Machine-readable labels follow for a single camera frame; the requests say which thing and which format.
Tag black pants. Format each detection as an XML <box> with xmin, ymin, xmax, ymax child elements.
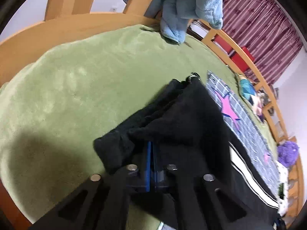
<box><xmin>94</xmin><ymin>73</ymin><xmax>278</xmax><ymax>229</ymax></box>

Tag grey checked quilt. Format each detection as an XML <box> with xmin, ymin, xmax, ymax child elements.
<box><xmin>205</xmin><ymin>71</ymin><xmax>279</xmax><ymax>196</ymax></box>

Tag phone on dotted pillow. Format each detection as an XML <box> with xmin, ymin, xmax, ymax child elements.
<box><xmin>278</xmin><ymin>183</ymin><xmax>285</xmax><ymax>200</ymax></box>

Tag green fleece bed sheet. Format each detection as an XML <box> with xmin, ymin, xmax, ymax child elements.
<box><xmin>0</xmin><ymin>23</ymin><xmax>279</xmax><ymax>230</ymax></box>

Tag white dotted pillow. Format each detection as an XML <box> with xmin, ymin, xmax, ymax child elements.
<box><xmin>277</xmin><ymin>162</ymin><xmax>289</xmax><ymax>217</ymax></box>

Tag colourful geometric pillow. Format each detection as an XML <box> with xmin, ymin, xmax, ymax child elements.
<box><xmin>236</xmin><ymin>74</ymin><xmax>264</xmax><ymax>123</ymax></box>

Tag purple plush toy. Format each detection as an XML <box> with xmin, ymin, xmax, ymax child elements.
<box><xmin>277</xmin><ymin>141</ymin><xmax>299</xmax><ymax>168</ymax></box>

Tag red chair right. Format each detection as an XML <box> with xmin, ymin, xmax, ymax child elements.
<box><xmin>231</xmin><ymin>46</ymin><xmax>254</xmax><ymax>72</ymax></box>

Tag red chair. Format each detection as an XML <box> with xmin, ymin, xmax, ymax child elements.
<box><xmin>212</xmin><ymin>34</ymin><xmax>233</xmax><ymax>55</ymax></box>
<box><xmin>231</xmin><ymin>46</ymin><xmax>254</xmax><ymax>72</ymax></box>

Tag red chair left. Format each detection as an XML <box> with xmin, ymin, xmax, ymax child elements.
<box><xmin>212</xmin><ymin>34</ymin><xmax>233</xmax><ymax>55</ymax></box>

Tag light blue fleece garment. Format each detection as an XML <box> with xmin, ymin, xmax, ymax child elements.
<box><xmin>121</xmin><ymin>0</ymin><xmax>233</xmax><ymax>45</ymax></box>

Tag maroon curtain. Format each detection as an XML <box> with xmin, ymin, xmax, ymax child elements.
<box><xmin>223</xmin><ymin>0</ymin><xmax>303</xmax><ymax>84</ymax></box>

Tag wooden bed frame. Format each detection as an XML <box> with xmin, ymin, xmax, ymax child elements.
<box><xmin>1</xmin><ymin>0</ymin><xmax>306</xmax><ymax>227</ymax></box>

